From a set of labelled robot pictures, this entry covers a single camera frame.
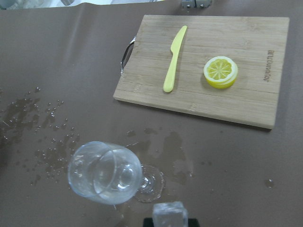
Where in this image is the bamboo cutting board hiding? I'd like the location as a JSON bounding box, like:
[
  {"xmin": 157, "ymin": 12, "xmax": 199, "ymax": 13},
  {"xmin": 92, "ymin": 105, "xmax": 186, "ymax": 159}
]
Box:
[{"xmin": 114, "ymin": 15, "xmax": 290, "ymax": 129}]

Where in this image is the clear wine glass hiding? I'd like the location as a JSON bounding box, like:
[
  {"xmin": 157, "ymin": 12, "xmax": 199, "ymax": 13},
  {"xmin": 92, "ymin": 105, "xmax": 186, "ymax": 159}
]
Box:
[{"xmin": 68, "ymin": 141, "xmax": 165, "ymax": 205}]

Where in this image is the yellow lemon slice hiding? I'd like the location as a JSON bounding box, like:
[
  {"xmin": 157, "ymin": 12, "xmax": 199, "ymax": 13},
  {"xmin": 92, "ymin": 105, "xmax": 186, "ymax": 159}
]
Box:
[{"xmin": 203, "ymin": 56, "xmax": 238, "ymax": 89}]

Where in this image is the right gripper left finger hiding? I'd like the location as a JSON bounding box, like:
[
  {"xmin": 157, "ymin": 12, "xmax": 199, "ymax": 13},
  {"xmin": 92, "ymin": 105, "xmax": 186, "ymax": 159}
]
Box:
[{"xmin": 143, "ymin": 218, "xmax": 154, "ymax": 227}]

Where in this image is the yellow plastic knife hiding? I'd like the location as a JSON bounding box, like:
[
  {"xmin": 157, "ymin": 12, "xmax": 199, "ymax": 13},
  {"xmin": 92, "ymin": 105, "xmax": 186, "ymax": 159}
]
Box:
[{"xmin": 163, "ymin": 26, "xmax": 187, "ymax": 93}]

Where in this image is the clear ice cube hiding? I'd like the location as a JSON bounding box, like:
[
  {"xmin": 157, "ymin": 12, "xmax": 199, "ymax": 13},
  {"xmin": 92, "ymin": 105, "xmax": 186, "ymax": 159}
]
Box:
[{"xmin": 152, "ymin": 201, "xmax": 188, "ymax": 227}]

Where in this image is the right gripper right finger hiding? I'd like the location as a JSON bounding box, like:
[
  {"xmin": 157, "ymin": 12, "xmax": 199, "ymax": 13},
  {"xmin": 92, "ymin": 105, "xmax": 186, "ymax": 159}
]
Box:
[{"xmin": 188, "ymin": 218, "xmax": 199, "ymax": 227}]

